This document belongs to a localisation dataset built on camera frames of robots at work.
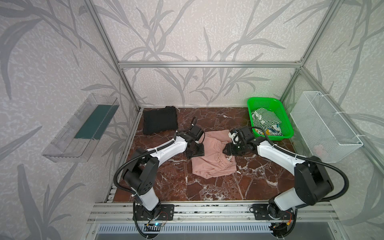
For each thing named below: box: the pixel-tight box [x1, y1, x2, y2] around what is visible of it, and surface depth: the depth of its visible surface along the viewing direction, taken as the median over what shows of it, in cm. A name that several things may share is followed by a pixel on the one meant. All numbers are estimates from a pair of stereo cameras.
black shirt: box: [142, 106, 178, 135], surface depth 115 cm
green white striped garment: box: [251, 107, 282, 130], surface depth 108 cm
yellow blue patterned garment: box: [255, 125, 283, 136], surface depth 104 cm
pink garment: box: [191, 129, 237, 180], surface depth 88 cm
